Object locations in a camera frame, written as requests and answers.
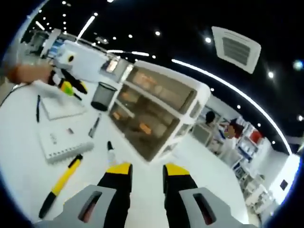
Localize white spiral notebook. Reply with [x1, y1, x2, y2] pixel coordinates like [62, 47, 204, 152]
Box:
[38, 123, 95, 165]

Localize yellow green sticky note stack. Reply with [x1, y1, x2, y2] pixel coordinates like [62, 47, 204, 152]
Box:
[62, 81, 74, 96]

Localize black mesh pen holder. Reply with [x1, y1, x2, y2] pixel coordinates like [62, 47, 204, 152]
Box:
[90, 81, 118, 112]

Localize white desk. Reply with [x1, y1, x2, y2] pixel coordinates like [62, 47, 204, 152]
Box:
[0, 78, 249, 228]

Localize white pen with black cap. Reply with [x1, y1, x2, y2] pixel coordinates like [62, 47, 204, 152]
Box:
[106, 141, 117, 168]

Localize ceiling air conditioner unit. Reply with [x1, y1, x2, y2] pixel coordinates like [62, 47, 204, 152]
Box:
[211, 26, 262, 75]

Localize dark blue pen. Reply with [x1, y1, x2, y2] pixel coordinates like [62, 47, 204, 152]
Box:
[35, 94, 41, 123]

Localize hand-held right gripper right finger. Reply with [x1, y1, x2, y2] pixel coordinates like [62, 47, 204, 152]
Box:
[162, 162, 258, 228]

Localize long ceiling light strip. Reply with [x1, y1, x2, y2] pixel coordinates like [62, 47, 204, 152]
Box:
[171, 58, 293, 155]

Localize white drawer storage cabinet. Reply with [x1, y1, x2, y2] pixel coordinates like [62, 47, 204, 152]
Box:
[108, 60, 212, 163]

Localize white shelf rack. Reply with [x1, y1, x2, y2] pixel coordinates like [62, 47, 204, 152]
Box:
[234, 123, 266, 173]

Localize yellow and black pen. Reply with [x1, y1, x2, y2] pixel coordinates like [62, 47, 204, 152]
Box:
[38, 153, 84, 219]

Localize grey pen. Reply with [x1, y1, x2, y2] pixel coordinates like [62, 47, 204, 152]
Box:
[88, 113, 103, 138]

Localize white notepad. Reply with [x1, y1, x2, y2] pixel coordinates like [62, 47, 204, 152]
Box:
[38, 91, 86, 122]

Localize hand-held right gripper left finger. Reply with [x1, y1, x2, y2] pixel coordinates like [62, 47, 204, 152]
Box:
[35, 162, 133, 228]

